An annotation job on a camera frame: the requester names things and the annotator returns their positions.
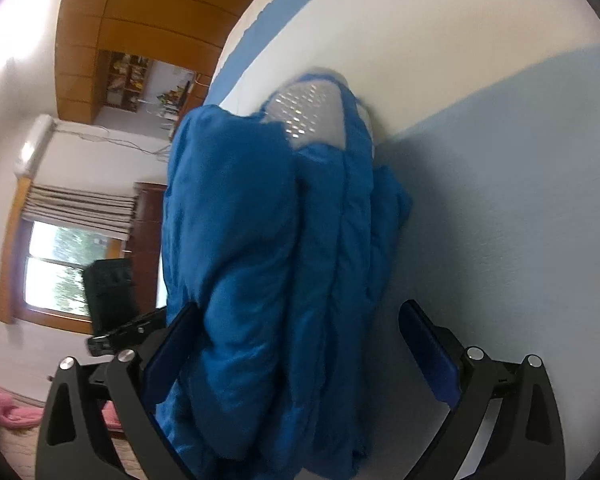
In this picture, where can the blue puffer jacket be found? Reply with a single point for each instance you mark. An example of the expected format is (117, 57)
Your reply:
(260, 260)

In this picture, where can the blue and white bed sheet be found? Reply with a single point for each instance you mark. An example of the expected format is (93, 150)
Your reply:
(490, 160)

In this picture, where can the wooden framed window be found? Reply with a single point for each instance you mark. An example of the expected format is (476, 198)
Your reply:
(50, 270)

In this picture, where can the dark wooden cabinet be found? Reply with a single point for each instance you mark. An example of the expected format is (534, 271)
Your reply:
(147, 240)

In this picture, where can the white air conditioner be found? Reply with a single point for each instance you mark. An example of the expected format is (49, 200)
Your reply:
(32, 145)

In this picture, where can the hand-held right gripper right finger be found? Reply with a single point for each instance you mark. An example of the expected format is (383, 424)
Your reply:
(430, 355)

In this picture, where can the wooden shelf with items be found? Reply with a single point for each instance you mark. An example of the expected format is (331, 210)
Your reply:
(127, 80)

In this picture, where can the wooden desk with items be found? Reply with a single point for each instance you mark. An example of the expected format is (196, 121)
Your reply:
(177, 100)

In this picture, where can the striped curtain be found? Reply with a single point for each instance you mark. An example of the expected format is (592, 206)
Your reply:
(80, 210)

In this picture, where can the light wooden wardrobe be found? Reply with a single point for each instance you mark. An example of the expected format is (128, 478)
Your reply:
(145, 10)

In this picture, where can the pink cloth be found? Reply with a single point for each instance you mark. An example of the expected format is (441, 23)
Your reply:
(10, 410)

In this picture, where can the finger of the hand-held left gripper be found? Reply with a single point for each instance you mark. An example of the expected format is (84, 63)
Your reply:
(130, 332)

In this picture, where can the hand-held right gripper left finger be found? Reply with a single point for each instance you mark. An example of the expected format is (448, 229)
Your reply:
(172, 347)

